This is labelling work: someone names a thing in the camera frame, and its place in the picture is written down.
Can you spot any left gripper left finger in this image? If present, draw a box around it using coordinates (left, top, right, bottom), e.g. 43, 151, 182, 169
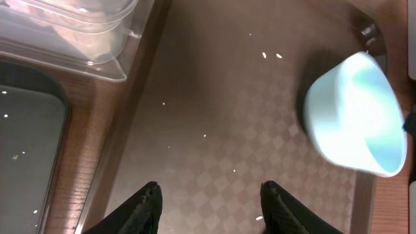
84, 181, 163, 234

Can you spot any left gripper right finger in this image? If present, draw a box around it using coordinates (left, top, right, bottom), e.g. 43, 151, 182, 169
260, 181, 342, 234

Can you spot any light blue rice bowl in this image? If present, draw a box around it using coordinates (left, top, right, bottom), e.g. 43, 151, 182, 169
304, 51, 408, 177

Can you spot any black plastic waste bin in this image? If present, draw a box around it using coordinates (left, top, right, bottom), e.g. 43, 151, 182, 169
1, 61, 69, 233

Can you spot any clear plastic waste bin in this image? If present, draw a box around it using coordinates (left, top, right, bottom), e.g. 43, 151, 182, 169
1, 0, 155, 83

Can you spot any grey plastic dishwasher rack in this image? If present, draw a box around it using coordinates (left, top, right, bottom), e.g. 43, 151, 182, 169
406, 0, 415, 234

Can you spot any dark brown serving tray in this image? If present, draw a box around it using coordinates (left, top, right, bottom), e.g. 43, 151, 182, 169
76, 0, 376, 233

